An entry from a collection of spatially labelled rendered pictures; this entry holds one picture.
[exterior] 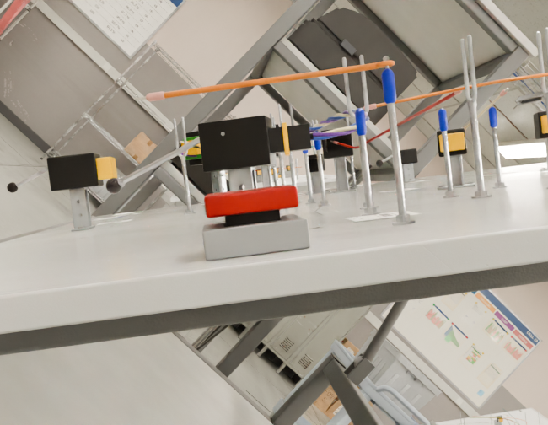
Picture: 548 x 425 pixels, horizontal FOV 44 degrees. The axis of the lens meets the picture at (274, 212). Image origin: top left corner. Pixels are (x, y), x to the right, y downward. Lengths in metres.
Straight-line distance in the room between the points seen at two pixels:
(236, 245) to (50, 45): 8.06
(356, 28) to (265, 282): 1.41
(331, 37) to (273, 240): 1.36
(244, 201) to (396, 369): 4.17
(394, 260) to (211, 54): 7.89
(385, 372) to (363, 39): 3.08
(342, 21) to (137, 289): 1.42
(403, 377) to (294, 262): 4.22
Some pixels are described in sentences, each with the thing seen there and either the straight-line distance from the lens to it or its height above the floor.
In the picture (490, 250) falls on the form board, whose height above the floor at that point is 1.17.
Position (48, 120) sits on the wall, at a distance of 8.29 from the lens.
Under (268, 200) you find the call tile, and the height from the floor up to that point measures 1.11.
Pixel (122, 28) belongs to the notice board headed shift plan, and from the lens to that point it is 8.27.
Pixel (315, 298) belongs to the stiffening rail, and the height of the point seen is 1.09.
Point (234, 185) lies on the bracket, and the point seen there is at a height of 1.11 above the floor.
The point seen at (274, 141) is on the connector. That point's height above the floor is 1.16.
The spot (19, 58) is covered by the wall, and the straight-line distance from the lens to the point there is 8.44.
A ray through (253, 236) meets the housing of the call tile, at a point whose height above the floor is 1.09.
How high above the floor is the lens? 1.10
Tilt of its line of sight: 2 degrees up
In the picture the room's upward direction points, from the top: 43 degrees clockwise
